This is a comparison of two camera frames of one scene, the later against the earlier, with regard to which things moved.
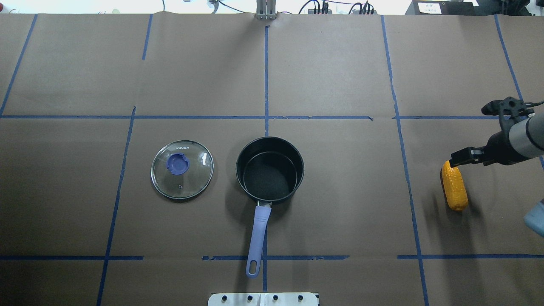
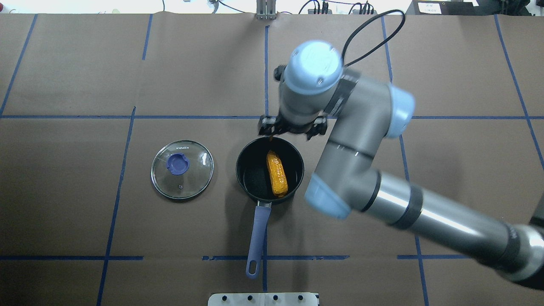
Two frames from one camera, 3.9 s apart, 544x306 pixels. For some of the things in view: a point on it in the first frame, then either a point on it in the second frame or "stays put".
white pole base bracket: [263, 299] stays put
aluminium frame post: [266, 9] stays put
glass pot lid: [182, 168] stays put
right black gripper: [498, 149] → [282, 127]
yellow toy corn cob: [455, 187] → [277, 173]
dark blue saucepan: [269, 170] stays put
